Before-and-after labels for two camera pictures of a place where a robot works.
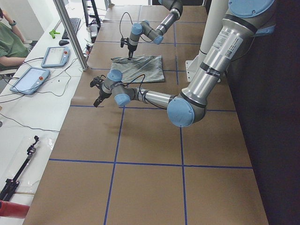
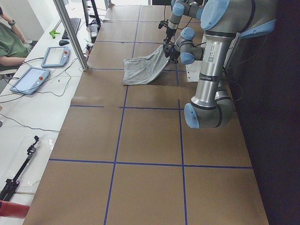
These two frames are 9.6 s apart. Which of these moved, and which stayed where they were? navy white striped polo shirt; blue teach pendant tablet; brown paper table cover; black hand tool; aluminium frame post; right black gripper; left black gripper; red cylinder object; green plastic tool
Moved: navy white striped polo shirt; right black gripper; left black gripper
Stayed: black hand tool; aluminium frame post; red cylinder object; blue teach pendant tablet; brown paper table cover; green plastic tool
